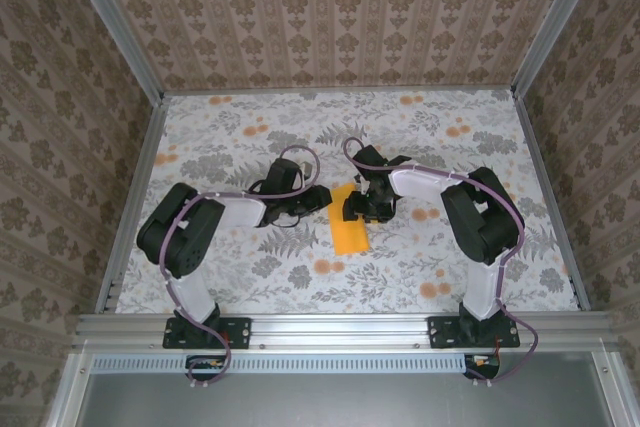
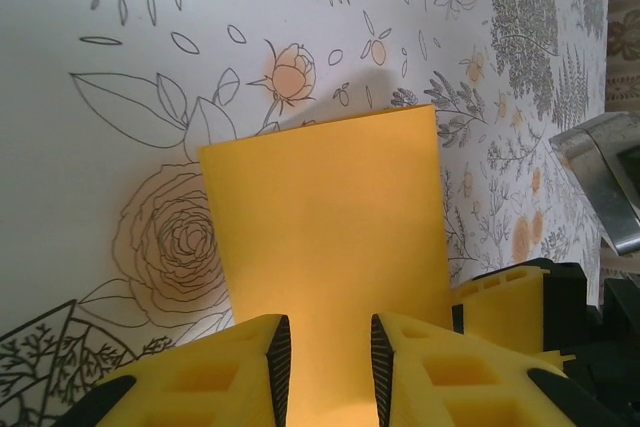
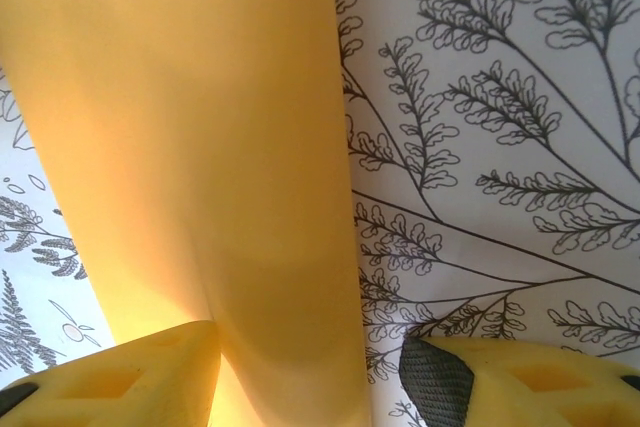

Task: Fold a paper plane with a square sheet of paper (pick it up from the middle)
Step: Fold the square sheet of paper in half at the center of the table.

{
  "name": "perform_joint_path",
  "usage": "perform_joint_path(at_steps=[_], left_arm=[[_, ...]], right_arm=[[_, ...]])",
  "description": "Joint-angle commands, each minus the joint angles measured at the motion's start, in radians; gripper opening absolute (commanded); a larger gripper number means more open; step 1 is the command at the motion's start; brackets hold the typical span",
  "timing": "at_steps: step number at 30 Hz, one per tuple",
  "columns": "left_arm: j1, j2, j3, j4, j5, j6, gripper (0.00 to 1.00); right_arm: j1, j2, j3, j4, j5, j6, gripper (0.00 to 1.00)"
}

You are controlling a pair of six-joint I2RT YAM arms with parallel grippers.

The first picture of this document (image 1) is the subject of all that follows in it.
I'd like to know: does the aluminium frame post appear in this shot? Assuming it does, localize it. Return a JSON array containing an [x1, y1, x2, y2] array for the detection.
[[62, 0, 166, 103], [510, 0, 614, 94]]

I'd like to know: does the aluminium table side rail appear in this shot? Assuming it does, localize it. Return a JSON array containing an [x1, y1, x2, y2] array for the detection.
[[514, 91, 592, 312], [94, 94, 169, 316]]

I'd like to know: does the aluminium table end rail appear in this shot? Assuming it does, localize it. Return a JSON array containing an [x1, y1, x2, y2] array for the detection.
[[162, 87, 516, 97]]

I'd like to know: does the yellow paper sheet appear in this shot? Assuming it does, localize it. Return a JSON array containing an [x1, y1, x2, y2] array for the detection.
[[327, 181, 372, 256]]

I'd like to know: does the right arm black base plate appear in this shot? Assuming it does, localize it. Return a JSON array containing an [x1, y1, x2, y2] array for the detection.
[[427, 315, 521, 350]]

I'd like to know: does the floral printed table cover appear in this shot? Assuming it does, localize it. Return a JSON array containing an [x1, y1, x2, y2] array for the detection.
[[114, 91, 580, 315]]

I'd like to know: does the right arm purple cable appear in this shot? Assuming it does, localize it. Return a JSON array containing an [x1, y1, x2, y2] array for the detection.
[[342, 136, 540, 389]]

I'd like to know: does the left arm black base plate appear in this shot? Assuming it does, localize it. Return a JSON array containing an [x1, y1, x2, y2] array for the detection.
[[163, 315, 252, 350]]

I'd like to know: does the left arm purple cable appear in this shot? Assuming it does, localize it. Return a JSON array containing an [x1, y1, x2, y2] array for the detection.
[[160, 144, 321, 391]]

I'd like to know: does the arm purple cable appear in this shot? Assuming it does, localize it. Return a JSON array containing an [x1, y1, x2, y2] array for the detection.
[[342, 136, 540, 389], [160, 144, 321, 391]]

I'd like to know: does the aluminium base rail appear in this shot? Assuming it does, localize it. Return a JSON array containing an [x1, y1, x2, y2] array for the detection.
[[72, 311, 619, 351]]

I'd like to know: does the slotted grey cable duct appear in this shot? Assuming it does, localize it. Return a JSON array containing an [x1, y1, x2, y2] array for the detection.
[[91, 356, 471, 374]]

